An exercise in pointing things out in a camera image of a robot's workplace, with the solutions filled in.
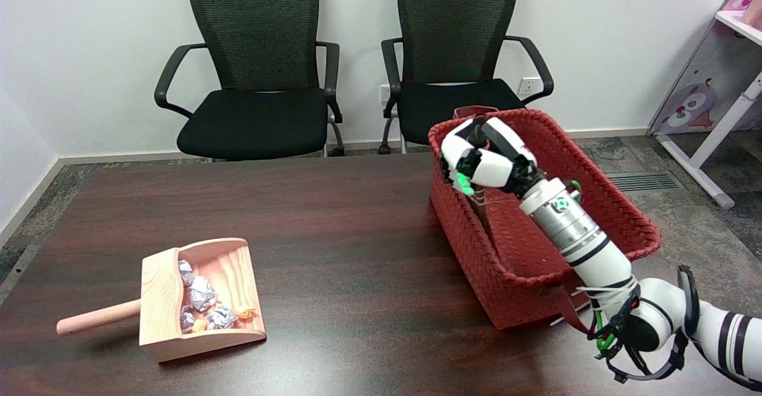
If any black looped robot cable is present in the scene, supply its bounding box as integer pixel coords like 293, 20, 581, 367
606, 265, 701, 383

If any wooden dustpan with handle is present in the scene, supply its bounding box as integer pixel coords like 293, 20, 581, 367
57, 238, 267, 363

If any red woven basket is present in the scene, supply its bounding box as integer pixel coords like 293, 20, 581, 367
427, 105, 661, 331

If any small brown straw broom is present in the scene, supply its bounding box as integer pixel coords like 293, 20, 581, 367
467, 119, 498, 255

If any grey floor vent grille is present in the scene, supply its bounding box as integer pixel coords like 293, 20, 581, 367
607, 172, 684, 192

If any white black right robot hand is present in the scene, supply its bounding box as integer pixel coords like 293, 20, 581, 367
439, 116, 545, 200

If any black mesh office chair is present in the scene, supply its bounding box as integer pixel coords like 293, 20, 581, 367
154, 0, 346, 161
381, 0, 554, 155

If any white kids desk pink panel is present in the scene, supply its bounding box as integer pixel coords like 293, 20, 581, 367
648, 0, 762, 209

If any pink item on shelf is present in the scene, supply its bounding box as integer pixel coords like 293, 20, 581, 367
741, 0, 762, 29

